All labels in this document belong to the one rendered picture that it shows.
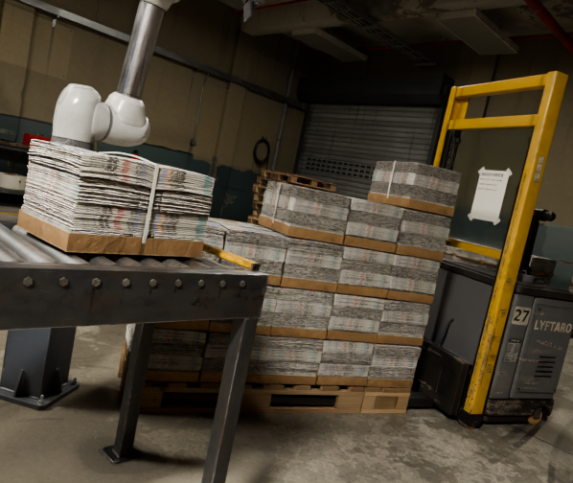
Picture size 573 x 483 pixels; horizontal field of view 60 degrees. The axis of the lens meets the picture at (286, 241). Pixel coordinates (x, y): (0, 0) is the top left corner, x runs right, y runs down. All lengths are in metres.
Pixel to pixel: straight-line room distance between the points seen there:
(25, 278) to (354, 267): 1.66
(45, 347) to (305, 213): 1.20
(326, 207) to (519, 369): 1.46
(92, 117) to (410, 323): 1.77
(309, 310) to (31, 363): 1.18
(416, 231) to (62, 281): 1.85
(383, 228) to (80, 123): 1.40
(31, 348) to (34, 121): 6.66
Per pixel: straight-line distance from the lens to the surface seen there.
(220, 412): 1.46
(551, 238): 8.50
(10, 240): 1.33
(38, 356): 2.25
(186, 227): 1.34
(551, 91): 2.82
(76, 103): 2.13
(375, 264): 2.46
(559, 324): 3.19
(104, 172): 1.19
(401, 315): 2.62
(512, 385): 3.10
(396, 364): 2.71
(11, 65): 8.54
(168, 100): 9.62
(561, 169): 8.61
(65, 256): 1.20
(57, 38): 8.87
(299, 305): 2.30
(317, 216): 2.25
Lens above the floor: 1.04
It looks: 6 degrees down
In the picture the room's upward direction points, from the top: 12 degrees clockwise
